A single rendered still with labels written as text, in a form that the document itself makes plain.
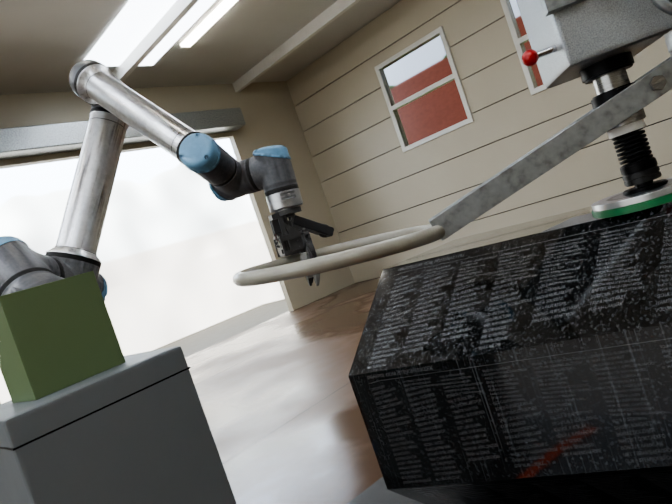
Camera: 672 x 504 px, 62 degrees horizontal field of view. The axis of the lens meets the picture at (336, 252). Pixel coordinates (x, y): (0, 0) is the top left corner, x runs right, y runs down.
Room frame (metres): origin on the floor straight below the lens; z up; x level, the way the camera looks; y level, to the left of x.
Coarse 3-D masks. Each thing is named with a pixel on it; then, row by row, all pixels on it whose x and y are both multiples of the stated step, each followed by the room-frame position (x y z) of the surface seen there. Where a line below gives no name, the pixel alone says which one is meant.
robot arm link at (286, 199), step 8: (280, 192) 1.42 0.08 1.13; (288, 192) 1.42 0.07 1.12; (296, 192) 1.43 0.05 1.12; (272, 200) 1.42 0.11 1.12; (280, 200) 1.42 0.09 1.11; (288, 200) 1.42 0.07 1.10; (296, 200) 1.43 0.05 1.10; (272, 208) 1.43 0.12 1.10; (280, 208) 1.42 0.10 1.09; (288, 208) 1.43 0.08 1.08
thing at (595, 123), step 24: (648, 72) 1.17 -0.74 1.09; (624, 96) 1.08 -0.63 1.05; (648, 96) 1.07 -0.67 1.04; (576, 120) 1.20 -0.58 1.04; (600, 120) 1.09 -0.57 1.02; (552, 144) 1.11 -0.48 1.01; (576, 144) 1.10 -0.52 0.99; (504, 168) 1.24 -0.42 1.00; (528, 168) 1.12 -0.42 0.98; (480, 192) 1.14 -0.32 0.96; (504, 192) 1.13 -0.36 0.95; (456, 216) 1.15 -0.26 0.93
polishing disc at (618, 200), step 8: (640, 192) 1.11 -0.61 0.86; (648, 192) 1.06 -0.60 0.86; (656, 192) 1.04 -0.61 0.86; (664, 192) 1.04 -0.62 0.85; (600, 200) 1.22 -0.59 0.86; (608, 200) 1.16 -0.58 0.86; (616, 200) 1.11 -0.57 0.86; (624, 200) 1.07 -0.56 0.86; (632, 200) 1.06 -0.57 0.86; (640, 200) 1.05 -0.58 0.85; (592, 208) 1.17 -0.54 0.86; (600, 208) 1.13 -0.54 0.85; (608, 208) 1.11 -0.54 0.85
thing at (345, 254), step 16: (352, 240) 1.48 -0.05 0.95; (368, 240) 1.45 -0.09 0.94; (384, 240) 1.43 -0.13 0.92; (400, 240) 1.04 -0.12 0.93; (416, 240) 1.06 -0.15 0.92; (432, 240) 1.10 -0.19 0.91; (288, 256) 1.44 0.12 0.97; (320, 256) 1.03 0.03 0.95; (336, 256) 1.01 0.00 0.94; (352, 256) 1.01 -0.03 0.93; (368, 256) 1.01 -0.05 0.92; (384, 256) 1.03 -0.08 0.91; (240, 272) 1.17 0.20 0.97; (256, 272) 1.08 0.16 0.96; (272, 272) 1.05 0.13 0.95; (288, 272) 1.03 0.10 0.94; (304, 272) 1.02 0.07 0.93; (320, 272) 1.02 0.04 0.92
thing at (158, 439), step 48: (96, 384) 1.19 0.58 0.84; (144, 384) 1.26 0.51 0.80; (192, 384) 1.34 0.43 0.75; (0, 432) 1.10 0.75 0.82; (48, 432) 1.11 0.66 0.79; (96, 432) 1.17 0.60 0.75; (144, 432) 1.24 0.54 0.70; (192, 432) 1.31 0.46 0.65; (0, 480) 1.22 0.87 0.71; (48, 480) 1.09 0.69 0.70; (96, 480) 1.15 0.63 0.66; (144, 480) 1.21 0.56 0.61; (192, 480) 1.28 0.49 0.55
